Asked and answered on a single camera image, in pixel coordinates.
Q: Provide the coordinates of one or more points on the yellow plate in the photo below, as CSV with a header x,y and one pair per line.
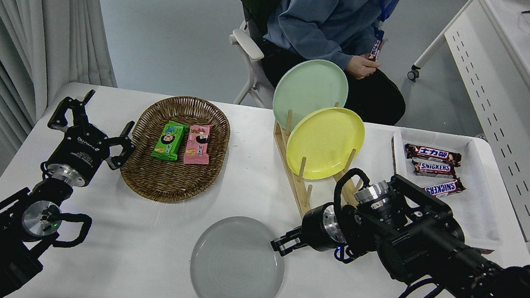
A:
x,y
324,142

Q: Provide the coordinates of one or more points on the wooden plate rack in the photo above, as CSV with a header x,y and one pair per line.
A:
x,y
302,199

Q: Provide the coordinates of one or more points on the white desk on casters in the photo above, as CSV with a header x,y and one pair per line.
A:
x,y
517,76

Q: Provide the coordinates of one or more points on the pale green plate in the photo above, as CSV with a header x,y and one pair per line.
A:
x,y
308,89

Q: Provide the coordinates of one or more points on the white tray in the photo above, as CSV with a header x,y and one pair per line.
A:
x,y
482,208

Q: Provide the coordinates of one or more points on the grey plate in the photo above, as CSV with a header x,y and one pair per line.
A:
x,y
237,266

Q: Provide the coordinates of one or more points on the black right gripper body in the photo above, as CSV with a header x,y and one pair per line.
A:
x,y
316,227

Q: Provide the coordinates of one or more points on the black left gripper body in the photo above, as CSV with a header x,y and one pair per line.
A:
x,y
81,150

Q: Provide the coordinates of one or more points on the Snickers bar English print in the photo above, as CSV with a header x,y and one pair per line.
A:
x,y
433,168
444,187

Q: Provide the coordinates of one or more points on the person's hand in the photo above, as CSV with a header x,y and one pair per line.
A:
x,y
362,68

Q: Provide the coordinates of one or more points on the pink snack packet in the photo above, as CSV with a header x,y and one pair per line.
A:
x,y
198,145

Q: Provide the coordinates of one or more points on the brown wicker basket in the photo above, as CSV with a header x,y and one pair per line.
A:
x,y
170,182

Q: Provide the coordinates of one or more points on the person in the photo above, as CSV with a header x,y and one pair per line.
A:
x,y
327,16

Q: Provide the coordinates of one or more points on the green snack packet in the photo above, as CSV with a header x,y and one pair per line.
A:
x,y
169,141

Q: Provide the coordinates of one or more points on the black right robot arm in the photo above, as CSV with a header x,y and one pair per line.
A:
x,y
463,263

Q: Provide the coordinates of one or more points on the Snickers bar Chinese print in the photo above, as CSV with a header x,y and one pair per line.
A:
x,y
432,154

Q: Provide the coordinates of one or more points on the Snickers chocolate bar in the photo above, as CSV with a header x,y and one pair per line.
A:
x,y
376,50

